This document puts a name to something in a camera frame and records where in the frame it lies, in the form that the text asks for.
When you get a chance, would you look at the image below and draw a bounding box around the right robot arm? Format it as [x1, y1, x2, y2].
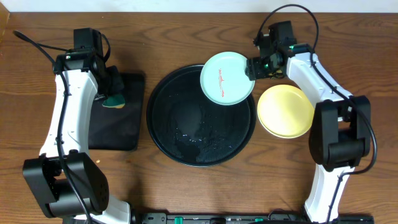
[246, 44, 377, 223]

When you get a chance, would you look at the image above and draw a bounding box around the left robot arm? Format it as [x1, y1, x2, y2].
[22, 54, 132, 223]

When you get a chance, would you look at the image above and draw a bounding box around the green scouring sponge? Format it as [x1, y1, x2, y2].
[102, 94, 126, 109]

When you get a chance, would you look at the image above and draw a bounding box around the black rectangular tray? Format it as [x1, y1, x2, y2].
[88, 73, 145, 151]

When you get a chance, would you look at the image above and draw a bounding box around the yellow plate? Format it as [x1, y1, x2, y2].
[257, 85, 315, 139]

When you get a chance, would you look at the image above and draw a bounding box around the black round tray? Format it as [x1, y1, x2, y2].
[146, 65, 256, 167]

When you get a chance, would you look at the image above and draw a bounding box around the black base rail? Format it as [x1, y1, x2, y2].
[136, 208, 376, 224]

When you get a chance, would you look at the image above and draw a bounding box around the light blue plate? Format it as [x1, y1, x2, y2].
[200, 52, 255, 106]

